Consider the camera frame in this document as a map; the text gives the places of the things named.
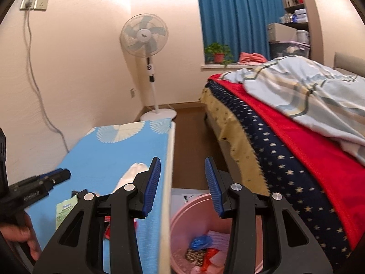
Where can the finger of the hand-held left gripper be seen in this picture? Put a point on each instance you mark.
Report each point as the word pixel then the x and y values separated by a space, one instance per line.
pixel 52 174
pixel 61 178

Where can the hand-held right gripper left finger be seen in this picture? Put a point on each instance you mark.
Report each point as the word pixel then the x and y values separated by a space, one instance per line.
pixel 152 188

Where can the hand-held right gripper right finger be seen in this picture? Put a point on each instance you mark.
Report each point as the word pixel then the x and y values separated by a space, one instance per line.
pixel 212 185

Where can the white paper bag green print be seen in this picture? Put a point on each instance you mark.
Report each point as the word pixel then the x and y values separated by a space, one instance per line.
pixel 128 174

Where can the green snack packet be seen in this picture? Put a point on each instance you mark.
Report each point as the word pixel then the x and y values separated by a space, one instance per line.
pixel 64 211

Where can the pink plastic basin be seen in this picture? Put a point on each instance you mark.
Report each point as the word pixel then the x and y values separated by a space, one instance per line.
pixel 182 228

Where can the blue plastic bag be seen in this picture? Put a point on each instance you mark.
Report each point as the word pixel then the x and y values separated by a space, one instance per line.
pixel 199 242

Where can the red plastic bag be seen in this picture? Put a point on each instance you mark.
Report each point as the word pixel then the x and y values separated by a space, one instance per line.
pixel 107 230

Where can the orange-red mesh bag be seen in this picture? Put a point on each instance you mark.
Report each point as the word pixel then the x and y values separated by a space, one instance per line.
pixel 210 255

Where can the dark floral cloth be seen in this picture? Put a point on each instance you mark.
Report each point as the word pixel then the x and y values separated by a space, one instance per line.
pixel 195 254

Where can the person's left hand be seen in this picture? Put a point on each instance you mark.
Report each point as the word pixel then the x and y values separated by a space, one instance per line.
pixel 18 231

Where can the white box on floor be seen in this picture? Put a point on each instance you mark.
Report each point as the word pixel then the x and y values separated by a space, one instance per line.
pixel 182 195

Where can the blue tablecloth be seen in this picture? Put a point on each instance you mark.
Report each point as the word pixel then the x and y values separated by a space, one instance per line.
pixel 94 159

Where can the bed with star blanket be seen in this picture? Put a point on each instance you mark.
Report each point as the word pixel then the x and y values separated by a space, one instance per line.
pixel 271 159

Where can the red blanket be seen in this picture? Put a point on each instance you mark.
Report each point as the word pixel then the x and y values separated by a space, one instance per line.
pixel 313 154

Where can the white window sill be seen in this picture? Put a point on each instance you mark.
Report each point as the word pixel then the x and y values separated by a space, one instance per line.
pixel 216 66

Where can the potted green plant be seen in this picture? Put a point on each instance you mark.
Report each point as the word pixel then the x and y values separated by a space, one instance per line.
pixel 219 58

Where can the plaid light blue quilt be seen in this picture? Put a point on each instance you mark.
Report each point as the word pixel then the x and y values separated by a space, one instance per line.
pixel 299 91

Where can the pink cloth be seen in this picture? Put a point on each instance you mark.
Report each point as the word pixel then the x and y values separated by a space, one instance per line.
pixel 252 58

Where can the white standing fan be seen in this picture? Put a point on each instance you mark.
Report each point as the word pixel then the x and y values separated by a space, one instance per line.
pixel 144 35

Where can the grey storage box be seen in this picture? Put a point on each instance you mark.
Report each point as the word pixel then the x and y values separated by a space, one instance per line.
pixel 285 50

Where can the cardboard box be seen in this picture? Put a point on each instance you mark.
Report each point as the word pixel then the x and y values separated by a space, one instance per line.
pixel 281 32

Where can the blue curtain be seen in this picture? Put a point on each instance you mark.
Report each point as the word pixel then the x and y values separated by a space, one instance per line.
pixel 233 14

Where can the white plastic container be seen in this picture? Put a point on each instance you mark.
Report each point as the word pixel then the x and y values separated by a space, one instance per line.
pixel 302 36

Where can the grey headboard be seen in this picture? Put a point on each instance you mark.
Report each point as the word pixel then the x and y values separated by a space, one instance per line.
pixel 348 62

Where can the small white wall outlet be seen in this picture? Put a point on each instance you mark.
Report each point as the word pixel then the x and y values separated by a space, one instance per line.
pixel 133 93

